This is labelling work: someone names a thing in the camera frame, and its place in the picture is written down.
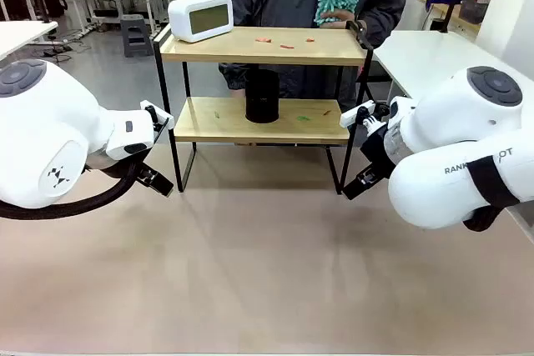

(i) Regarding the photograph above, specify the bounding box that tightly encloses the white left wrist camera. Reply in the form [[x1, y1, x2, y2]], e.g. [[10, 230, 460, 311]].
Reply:
[[139, 99, 175, 125]]

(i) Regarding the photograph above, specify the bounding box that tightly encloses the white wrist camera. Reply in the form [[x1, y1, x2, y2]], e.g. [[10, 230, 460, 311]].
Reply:
[[139, 99, 175, 125], [340, 100, 376, 128]]

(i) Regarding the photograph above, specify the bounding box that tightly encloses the white side table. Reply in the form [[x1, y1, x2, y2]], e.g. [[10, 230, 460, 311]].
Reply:
[[0, 20, 59, 62]]

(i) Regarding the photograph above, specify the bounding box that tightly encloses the white large table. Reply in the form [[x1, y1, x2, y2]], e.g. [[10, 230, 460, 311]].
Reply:
[[372, 29, 534, 101]]

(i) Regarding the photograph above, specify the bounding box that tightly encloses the grey plastic step stool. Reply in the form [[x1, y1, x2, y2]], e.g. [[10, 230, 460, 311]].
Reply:
[[120, 13, 155, 58]]

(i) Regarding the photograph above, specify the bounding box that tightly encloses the person's left hand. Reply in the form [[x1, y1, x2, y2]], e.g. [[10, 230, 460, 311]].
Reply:
[[321, 9, 360, 31]]

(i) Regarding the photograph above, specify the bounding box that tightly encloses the two-tier wooden shelf black frame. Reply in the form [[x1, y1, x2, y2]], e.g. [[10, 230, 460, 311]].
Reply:
[[153, 21, 375, 197]]

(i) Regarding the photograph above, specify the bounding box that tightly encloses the black braided cable sleeve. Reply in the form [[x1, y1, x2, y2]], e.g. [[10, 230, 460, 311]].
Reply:
[[0, 150, 146, 221]]

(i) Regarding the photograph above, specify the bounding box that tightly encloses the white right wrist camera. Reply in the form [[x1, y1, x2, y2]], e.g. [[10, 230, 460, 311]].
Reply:
[[340, 100, 376, 128]]

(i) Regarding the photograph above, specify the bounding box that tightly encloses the white digital clock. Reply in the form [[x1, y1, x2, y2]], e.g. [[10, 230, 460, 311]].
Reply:
[[168, 0, 234, 43]]

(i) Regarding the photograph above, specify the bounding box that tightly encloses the black cylindrical container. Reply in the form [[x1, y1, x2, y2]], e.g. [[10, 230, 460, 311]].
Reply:
[[244, 68, 280, 124]]

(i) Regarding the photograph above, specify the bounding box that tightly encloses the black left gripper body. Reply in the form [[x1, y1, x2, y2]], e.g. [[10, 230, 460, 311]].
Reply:
[[133, 158, 154, 185]]

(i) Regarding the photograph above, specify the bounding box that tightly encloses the black backpack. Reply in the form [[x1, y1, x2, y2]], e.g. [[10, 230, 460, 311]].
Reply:
[[41, 0, 69, 19]]

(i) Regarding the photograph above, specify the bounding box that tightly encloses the black strap on arm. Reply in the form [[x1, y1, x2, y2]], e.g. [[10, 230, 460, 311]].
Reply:
[[466, 155, 521, 209]]

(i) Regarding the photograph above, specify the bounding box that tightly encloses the dark wire basket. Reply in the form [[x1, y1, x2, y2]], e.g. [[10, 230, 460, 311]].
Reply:
[[458, 0, 494, 26]]

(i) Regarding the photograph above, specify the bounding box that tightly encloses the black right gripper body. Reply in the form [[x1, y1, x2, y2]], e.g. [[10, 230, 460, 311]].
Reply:
[[359, 121, 395, 178]]

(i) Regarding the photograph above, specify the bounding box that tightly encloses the wooden background table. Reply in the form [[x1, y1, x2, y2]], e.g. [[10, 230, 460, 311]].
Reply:
[[416, 0, 483, 34]]

